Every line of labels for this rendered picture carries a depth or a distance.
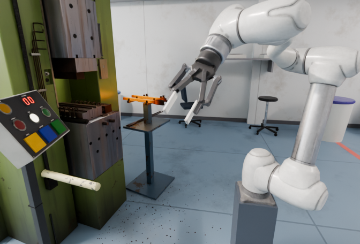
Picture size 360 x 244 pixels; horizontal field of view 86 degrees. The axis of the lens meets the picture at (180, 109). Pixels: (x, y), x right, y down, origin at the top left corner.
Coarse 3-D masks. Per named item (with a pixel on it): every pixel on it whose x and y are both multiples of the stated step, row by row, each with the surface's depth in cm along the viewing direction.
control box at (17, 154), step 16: (16, 96) 89; (32, 96) 99; (0, 112) 77; (16, 112) 85; (32, 112) 93; (0, 128) 75; (16, 128) 80; (32, 128) 88; (0, 144) 77; (16, 144) 78; (48, 144) 91; (16, 160) 79; (32, 160) 80
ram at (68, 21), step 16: (48, 0) 119; (64, 0) 119; (80, 0) 130; (48, 16) 122; (64, 16) 120; (80, 16) 131; (48, 32) 125; (64, 32) 121; (80, 32) 132; (96, 32) 145; (64, 48) 124; (80, 48) 133; (96, 48) 147
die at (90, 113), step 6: (66, 102) 168; (66, 108) 150; (78, 108) 150; (84, 108) 150; (90, 108) 148; (96, 108) 152; (66, 114) 144; (72, 114) 142; (78, 114) 140; (84, 114) 141; (90, 114) 146; (96, 114) 152
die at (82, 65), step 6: (54, 60) 135; (60, 60) 134; (66, 60) 132; (72, 60) 130; (78, 60) 132; (84, 60) 137; (90, 60) 142; (54, 66) 137; (60, 66) 135; (66, 66) 133; (72, 66) 131; (78, 66) 132; (84, 66) 137; (90, 66) 142; (96, 66) 148
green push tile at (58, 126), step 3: (57, 120) 106; (51, 123) 100; (54, 123) 102; (57, 123) 104; (60, 123) 106; (54, 126) 101; (57, 126) 103; (60, 126) 105; (63, 126) 107; (57, 129) 102; (60, 129) 104; (63, 129) 106; (57, 132) 101; (60, 132) 102
